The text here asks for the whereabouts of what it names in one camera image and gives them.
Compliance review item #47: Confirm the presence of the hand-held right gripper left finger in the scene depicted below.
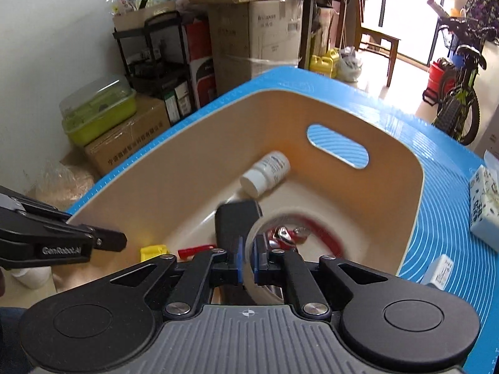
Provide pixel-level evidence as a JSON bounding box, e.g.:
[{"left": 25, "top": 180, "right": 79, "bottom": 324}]
[{"left": 110, "top": 237, "right": 244, "bottom": 320}]

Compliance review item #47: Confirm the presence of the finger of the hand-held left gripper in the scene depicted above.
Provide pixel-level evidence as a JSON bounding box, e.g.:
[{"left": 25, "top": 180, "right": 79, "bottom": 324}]
[{"left": 80, "top": 224, "right": 127, "bottom": 252}]

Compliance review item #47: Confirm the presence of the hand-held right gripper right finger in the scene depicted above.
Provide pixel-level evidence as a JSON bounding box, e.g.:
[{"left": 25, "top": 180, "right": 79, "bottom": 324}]
[{"left": 253, "top": 237, "right": 388, "bottom": 320}]

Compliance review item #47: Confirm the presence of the black remote control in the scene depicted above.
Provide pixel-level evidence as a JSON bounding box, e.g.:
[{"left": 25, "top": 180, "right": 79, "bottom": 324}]
[{"left": 215, "top": 200, "right": 263, "bottom": 251}]

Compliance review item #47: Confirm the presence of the yellow plastic tool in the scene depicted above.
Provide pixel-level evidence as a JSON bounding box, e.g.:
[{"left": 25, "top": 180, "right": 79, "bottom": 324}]
[{"left": 139, "top": 243, "right": 168, "bottom": 262}]

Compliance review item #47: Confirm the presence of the clear tape roll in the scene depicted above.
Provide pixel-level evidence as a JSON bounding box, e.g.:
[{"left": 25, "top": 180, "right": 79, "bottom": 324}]
[{"left": 244, "top": 208, "right": 347, "bottom": 306}]

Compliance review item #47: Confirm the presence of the red silver hero figure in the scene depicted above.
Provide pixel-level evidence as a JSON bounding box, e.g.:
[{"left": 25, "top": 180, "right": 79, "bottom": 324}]
[{"left": 177, "top": 218, "right": 344, "bottom": 260}]

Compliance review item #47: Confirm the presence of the white plastic bottle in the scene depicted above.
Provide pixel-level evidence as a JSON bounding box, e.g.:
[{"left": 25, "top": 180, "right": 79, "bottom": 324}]
[{"left": 240, "top": 151, "right": 291, "bottom": 197}]

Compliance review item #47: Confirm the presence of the beige plastic storage bin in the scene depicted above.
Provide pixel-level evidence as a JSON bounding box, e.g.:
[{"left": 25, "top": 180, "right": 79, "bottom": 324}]
[{"left": 66, "top": 89, "right": 425, "bottom": 305}]

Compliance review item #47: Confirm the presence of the white paper roll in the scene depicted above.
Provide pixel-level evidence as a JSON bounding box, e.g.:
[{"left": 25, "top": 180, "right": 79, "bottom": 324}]
[{"left": 12, "top": 267, "right": 53, "bottom": 289}]

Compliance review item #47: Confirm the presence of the clear crumpled plastic bag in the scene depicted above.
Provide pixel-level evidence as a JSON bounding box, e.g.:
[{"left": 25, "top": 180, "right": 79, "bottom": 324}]
[{"left": 35, "top": 164, "right": 96, "bottom": 211}]

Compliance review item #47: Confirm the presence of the brown printed cardboard box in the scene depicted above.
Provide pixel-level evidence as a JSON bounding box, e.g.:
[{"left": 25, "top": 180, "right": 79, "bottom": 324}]
[{"left": 84, "top": 95, "right": 172, "bottom": 176}]

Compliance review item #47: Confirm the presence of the green lidded food container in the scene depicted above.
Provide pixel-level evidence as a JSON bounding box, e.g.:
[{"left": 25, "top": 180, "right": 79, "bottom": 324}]
[{"left": 59, "top": 76, "right": 137, "bottom": 146}]

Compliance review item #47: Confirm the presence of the black metal rack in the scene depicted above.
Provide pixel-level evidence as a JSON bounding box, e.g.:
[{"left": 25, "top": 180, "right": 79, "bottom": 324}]
[{"left": 113, "top": 10, "right": 196, "bottom": 125}]

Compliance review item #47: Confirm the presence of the white charger plug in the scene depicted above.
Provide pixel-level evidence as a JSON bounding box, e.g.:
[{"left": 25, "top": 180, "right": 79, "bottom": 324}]
[{"left": 420, "top": 254, "right": 455, "bottom": 291}]

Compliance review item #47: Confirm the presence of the red white appliance box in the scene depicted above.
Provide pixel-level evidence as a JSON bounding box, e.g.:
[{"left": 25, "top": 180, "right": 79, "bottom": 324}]
[{"left": 183, "top": 19, "right": 217, "bottom": 110}]

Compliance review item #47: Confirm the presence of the blue silicone baking mat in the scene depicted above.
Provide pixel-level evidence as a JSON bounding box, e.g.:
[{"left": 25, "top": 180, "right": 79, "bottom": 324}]
[{"left": 66, "top": 66, "right": 499, "bottom": 374}]

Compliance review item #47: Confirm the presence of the yellow plastic jug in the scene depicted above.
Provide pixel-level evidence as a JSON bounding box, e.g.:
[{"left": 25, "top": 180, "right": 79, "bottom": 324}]
[{"left": 309, "top": 48, "right": 340, "bottom": 79}]

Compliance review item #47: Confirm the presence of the grey plastic bag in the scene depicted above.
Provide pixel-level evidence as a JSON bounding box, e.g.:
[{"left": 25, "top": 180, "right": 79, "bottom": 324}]
[{"left": 337, "top": 46, "right": 363, "bottom": 82}]

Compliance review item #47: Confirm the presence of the large white cardboard box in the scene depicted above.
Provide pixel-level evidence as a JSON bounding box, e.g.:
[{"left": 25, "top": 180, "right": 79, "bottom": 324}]
[{"left": 208, "top": 0, "right": 305, "bottom": 96}]

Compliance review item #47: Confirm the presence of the printed tissue pack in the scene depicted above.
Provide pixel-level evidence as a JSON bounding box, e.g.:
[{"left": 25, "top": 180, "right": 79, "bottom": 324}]
[{"left": 469, "top": 165, "right": 499, "bottom": 236}]

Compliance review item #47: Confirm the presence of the wooden chair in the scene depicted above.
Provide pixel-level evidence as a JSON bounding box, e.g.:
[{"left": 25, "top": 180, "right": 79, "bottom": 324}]
[{"left": 356, "top": 0, "right": 401, "bottom": 86}]

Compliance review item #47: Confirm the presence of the red bucket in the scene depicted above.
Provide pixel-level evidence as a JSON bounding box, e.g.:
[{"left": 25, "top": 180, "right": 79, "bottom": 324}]
[{"left": 427, "top": 60, "right": 455, "bottom": 94}]

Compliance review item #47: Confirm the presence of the green black bicycle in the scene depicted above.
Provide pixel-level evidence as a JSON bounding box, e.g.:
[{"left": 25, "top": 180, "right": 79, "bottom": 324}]
[{"left": 423, "top": 0, "right": 499, "bottom": 146}]

